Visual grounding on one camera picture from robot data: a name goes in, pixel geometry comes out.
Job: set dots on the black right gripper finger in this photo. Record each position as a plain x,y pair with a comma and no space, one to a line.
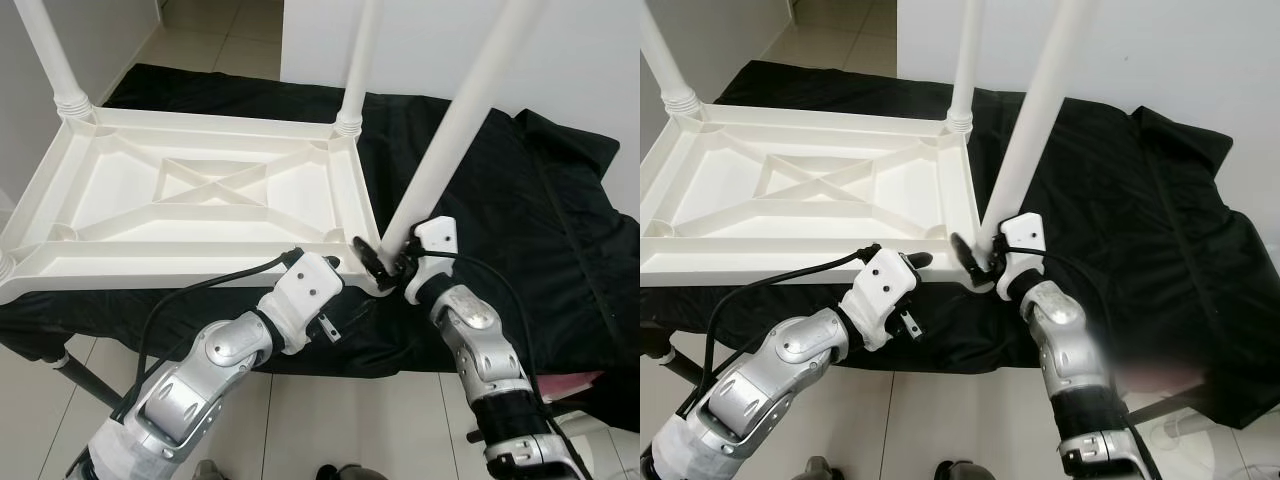
370,258
965,255

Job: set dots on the white tapered plastic table leg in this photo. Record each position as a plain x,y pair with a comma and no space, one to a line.
665,60
460,120
50,50
358,70
5,265
965,60
1040,110

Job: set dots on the white plastic children table top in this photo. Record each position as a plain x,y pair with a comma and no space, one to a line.
120,200
730,190

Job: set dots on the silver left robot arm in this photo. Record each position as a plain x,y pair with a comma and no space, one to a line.
780,380
190,390

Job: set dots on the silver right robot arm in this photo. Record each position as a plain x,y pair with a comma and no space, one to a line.
475,340
1060,330

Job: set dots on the black cloth table cover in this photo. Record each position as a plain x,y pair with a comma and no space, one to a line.
520,220
1150,220

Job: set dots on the grey right robot foot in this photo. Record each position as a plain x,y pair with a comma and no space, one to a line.
340,472
960,471

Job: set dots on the grey robot foot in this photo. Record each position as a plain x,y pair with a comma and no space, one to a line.
210,471
960,471
820,470
340,472

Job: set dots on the grey left robot foot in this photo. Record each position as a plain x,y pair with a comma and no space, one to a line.
210,471
820,470

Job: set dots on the pink cloth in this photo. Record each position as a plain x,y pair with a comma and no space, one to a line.
1160,378
575,382

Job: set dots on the black metal rod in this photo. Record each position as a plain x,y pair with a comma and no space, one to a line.
1170,405
85,380
680,367
572,408

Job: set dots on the white round stand base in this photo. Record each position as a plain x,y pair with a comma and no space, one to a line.
1200,455
600,450

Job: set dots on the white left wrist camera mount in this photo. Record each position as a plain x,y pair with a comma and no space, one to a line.
305,290
885,285

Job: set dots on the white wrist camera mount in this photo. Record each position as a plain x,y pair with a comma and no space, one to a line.
305,290
437,237
885,285
1025,232

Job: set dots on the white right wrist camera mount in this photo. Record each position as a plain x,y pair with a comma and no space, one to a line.
437,237
1025,232

